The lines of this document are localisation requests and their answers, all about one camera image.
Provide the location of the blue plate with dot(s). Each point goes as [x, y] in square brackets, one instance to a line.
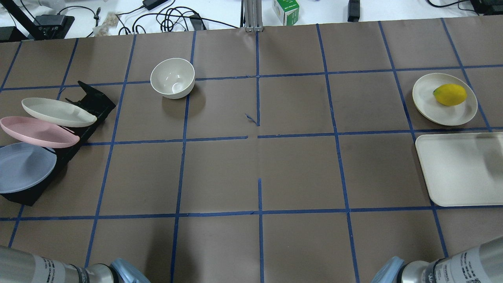
[23, 165]

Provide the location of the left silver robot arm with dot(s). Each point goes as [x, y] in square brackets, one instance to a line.
[22, 267]

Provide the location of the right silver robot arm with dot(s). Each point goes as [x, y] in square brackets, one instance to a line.
[480, 264]

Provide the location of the black plate rack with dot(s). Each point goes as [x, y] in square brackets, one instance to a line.
[96, 103]

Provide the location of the cream round plate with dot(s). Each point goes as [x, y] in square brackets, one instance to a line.
[427, 105]

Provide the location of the cream plate in rack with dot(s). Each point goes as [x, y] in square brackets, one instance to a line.
[58, 112]

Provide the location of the pink plate in rack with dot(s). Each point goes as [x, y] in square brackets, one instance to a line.
[38, 132]

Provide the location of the cream ceramic bowl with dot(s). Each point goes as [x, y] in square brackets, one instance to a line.
[173, 78]

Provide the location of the green white carton box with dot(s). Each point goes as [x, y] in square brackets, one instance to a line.
[287, 11]

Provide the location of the black power adapter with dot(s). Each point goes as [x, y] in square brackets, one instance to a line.
[152, 4]

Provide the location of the yellow lemon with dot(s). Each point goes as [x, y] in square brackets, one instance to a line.
[450, 94]

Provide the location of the cream rectangular tray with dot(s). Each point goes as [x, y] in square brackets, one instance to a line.
[462, 169]

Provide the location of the aluminium frame post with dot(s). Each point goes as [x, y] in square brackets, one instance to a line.
[251, 16]

